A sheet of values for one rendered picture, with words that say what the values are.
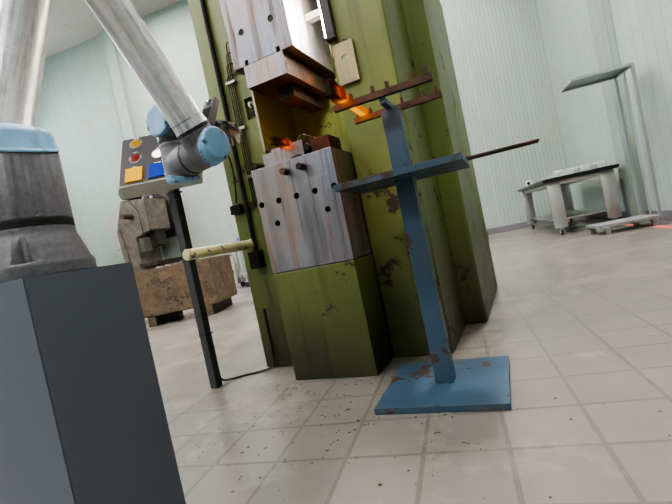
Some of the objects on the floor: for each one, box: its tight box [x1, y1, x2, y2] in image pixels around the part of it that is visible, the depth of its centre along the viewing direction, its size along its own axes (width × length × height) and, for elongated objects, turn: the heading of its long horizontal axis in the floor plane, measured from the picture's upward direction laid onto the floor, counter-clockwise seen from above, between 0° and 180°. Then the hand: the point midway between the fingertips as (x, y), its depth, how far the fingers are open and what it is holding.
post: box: [167, 189, 223, 388], centre depth 196 cm, size 4×4×108 cm
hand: (237, 131), depth 148 cm, fingers closed
